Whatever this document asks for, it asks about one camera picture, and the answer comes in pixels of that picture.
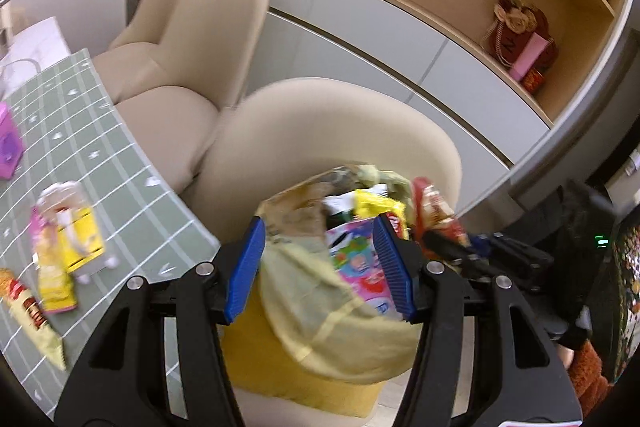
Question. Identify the pink clear packet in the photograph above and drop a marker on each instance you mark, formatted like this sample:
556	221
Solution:
37	227

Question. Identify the white sideboard cabinet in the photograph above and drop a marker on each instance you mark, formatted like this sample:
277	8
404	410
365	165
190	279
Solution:
350	47

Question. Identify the yellow bag of snacks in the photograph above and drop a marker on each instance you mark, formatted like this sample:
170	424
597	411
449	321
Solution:
300	332

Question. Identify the cream red-label packet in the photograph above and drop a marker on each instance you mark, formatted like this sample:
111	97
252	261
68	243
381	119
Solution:
30	312

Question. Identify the clear yellow packet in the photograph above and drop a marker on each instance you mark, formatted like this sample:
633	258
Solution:
85	237

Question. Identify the pink colourful wrapper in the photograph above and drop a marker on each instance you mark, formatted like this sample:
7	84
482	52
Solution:
355	267

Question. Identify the red gift bag decoration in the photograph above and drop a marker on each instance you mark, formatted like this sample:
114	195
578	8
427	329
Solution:
515	37

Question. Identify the green checked table mat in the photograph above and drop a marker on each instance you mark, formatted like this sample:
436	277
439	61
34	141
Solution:
75	132

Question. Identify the pink lidded box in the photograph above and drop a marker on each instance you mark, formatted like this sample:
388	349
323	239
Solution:
9	142

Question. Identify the person's right forearm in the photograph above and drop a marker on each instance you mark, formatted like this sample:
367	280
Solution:
590	377

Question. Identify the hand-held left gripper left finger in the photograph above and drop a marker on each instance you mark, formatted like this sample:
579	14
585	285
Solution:
245	277

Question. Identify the dark patterned cloth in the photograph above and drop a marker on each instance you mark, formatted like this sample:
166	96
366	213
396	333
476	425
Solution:
629	297

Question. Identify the yellow snack packet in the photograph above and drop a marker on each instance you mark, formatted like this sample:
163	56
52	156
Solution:
57	287

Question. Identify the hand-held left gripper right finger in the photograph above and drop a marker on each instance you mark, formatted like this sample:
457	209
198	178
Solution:
395	272

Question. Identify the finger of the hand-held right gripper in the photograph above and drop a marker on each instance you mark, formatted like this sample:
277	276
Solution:
450	252
520	262

